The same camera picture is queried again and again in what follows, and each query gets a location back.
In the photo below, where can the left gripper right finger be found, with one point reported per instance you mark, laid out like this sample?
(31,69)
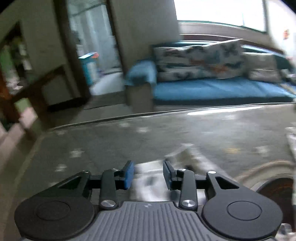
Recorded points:
(184,181)

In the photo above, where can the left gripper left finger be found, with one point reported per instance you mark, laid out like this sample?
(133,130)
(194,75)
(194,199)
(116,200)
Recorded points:
(113,180)

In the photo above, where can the white black polka dot garment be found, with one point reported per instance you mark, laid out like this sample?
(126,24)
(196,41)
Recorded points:
(149,184)

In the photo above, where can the blue sofa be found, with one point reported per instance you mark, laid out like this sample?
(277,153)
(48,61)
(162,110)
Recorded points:
(146,90)

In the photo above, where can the round black induction cooktop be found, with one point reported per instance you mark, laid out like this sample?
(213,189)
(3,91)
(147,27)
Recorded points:
(279,190)

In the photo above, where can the dark wooden console table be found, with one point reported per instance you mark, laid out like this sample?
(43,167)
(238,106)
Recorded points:
(50,94)

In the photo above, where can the teal and white storage cabinet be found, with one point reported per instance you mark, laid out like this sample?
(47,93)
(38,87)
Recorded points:
(89,66)

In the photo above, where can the butterfly print cushion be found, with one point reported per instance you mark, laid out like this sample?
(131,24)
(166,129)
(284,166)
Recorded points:
(217,60)

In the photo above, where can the dark wooden display cabinet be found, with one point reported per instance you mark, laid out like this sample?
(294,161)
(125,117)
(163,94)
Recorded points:
(16,74)

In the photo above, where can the plain light cushion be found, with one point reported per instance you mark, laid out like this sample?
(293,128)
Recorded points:
(262,67)

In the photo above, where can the window with green frame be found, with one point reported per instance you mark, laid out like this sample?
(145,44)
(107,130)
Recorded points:
(252,15)

